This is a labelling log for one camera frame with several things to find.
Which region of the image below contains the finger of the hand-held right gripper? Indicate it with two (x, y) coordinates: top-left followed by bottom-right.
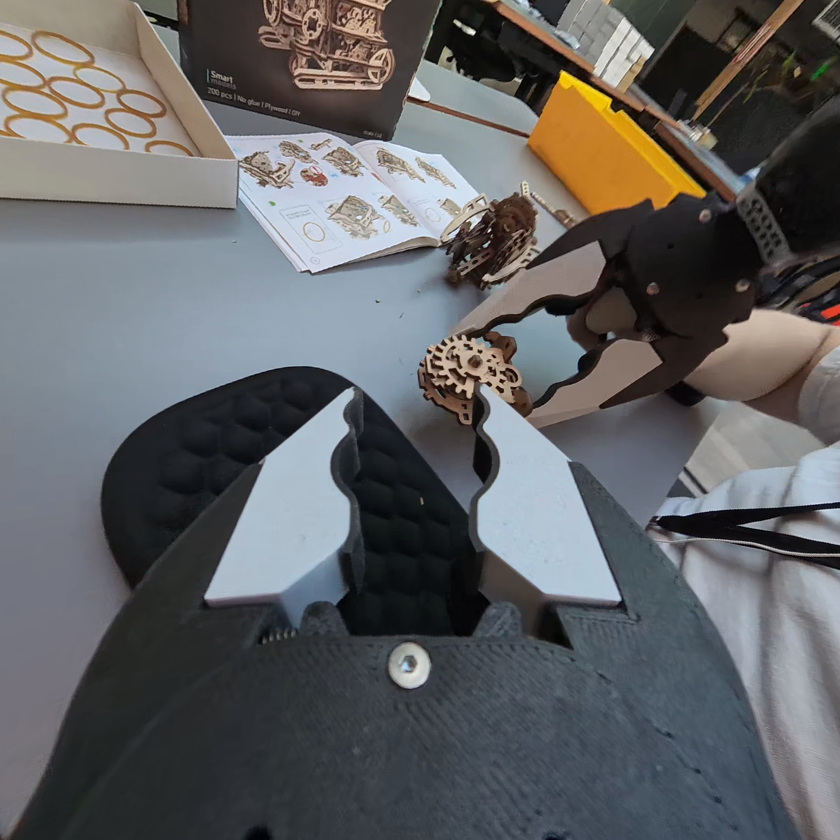
(527, 336), (667, 431)
(453, 241), (610, 343)

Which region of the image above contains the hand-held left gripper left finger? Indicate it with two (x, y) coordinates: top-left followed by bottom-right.
(203, 386), (365, 631)

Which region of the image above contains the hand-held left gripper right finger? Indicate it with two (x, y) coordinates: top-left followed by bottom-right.
(468, 384), (623, 639)

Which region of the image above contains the wooden mechanical model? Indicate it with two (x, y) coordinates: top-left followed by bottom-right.
(441, 193), (542, 291)

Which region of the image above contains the wooden gear assembly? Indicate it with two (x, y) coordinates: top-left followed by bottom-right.
(418, 331), (534, 427)

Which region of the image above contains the person's right forearm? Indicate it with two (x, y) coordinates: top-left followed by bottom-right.
(777, 307), (837, 398)

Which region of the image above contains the person's right hand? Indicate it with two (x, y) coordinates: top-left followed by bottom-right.
(681, 310), (783, 403)

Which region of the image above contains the small wooden strip piece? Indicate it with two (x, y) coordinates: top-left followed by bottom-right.
(532, 190), (578, 227)

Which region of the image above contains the black wrist rest pad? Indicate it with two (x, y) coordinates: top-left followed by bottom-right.
(100, 365), (490, 634)

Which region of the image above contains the yellow plastic bin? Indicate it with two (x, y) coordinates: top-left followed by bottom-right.
(527, 70), (708, 216)

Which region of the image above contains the open instruction booklet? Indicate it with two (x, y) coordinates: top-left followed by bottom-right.
(225, 133), (490, 274)

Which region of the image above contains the stack of white boxes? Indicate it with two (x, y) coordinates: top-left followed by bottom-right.
(563, 0), (657, 89)

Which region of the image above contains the white cardboard tray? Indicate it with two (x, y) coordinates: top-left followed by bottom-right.
(0, 0), (239, 210)

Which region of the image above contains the dark model kit box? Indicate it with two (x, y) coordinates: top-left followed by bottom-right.
(177, 0), (442, 142)

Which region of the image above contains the pile of yellow rubber bands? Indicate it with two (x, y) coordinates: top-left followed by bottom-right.
(0, 29), (198, 158)

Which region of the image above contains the black lanyard strap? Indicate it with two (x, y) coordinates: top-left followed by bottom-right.
(650, 502), (840, 571)

